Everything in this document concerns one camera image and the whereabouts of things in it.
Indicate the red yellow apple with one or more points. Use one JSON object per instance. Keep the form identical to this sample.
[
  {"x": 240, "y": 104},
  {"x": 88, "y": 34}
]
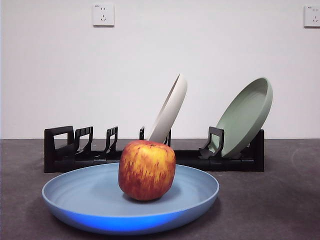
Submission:
[{"x": 147, "y": 170}]

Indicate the blue plate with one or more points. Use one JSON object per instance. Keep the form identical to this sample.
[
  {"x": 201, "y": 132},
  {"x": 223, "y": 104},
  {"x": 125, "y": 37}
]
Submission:
[{"x": 87, "y": 200}]

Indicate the beige plate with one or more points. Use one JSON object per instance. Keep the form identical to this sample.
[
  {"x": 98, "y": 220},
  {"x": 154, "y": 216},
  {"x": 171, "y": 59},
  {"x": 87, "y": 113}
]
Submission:
[{"x": 172, "y": 107}]

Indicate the black plate rack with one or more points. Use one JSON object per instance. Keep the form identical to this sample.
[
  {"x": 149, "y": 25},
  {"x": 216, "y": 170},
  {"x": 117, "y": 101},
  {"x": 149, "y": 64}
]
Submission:
[{"x": 225, "y": 165}]

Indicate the green plate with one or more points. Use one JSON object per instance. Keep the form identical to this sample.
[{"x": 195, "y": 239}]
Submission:
[{"x": 245, "y": 117}]

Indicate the white wall socket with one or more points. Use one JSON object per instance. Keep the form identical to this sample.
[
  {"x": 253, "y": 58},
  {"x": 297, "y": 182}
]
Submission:
[
  {"x": 312, "y": 17},
  {"x": 103, "y": 15}
]

